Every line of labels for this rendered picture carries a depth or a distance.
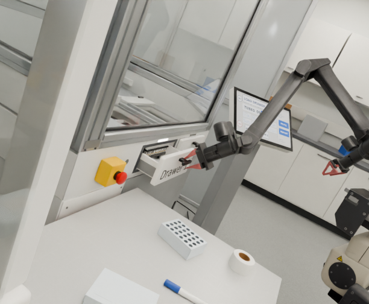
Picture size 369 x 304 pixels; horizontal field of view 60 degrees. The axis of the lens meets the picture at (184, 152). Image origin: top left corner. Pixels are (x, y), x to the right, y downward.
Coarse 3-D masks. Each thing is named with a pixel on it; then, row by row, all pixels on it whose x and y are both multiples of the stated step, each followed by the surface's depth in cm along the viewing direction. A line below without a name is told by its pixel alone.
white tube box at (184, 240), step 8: (168, 224) 95; (176, 224) 97; (184, 224) 99; (160, 232) 95; (168, 232) 93; (176, 232) 94; (184, 232) 95; (192, 232) 97; (168, 240) 93; (176, 240) 91; (184, 240) 91; (192, 240) 93; (200, 240) 95; (176, 248) 91; (184, 248) 89; (192, 248) 89; (200, 248) 92; (184, 256) 89; (192, 256) 91
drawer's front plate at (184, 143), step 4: (192, 136) 152; (196, 136) 155; (200, 136) 159; (204, 136) 164; (180, 140) 139; (184, 140) 140; (188, 140) 144; (192, 140) 149; (196, 140) 154; (200, 140) 160; (180, 144) 139; (184, 144) 142; (188, 144) 147; (192, 144) 153; (176, 148) 140; (180, 148) 140; (184, 148) 145; (188, 148) 150
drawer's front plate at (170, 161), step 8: (176, 152) 119; (184, 152) 123; (160, 160) 108; (168, 160) 111; (176, 160) 118; (160, 168) 109; (168, 168) 115; (176, 168) 123; (160, 176) 112; (168, 176) 119; (152, 184) 111
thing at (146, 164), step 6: (168, 150) 136; (174, 150) 134; (144, 156) 113; (144, 162) 113; (150, 162) 112; (156, 162) 111; (138, 168) 114; (144, 168) 113; (150, 168) 112; (150, 174) 112
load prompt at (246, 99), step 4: (244, 96) 201; (244, 100) 200; (248, 100) 202; (252, 100) 204; (256, 100) 206; (252, 104) 203; (256, 104) 205; (260, 104) 207; (264, 104) 209; (260, 108) 207
